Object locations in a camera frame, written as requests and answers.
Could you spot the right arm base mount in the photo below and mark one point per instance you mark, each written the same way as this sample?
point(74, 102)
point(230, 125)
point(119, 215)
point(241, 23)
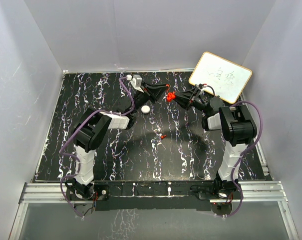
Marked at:
point(210, 192)

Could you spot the red earbud charging case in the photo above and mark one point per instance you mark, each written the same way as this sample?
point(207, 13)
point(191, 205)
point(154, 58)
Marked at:
point(170, 96)

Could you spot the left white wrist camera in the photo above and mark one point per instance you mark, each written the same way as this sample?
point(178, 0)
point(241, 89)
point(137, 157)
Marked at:
point(135, 81)

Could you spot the white earbud charging case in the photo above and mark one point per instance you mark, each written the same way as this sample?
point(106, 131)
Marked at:
point(145, 109)

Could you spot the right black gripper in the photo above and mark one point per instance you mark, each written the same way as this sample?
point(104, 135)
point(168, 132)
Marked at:
point(182, 99)

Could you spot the small whiteboard yellow frame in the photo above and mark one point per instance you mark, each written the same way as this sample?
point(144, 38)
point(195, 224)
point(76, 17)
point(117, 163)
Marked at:
point(226, 78)

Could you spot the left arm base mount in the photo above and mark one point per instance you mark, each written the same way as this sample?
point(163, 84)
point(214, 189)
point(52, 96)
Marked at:
point(92, 192)

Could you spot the aluminium front rail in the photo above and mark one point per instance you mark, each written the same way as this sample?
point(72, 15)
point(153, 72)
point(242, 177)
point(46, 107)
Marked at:
point(52, 193)

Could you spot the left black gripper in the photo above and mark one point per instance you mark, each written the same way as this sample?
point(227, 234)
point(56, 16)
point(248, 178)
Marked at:
point(154, 86)

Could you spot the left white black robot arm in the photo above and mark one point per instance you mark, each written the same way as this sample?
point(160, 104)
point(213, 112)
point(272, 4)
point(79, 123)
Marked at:
point(93, 126)

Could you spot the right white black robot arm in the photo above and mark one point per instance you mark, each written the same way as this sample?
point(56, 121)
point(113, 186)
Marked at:
point(236, 123)

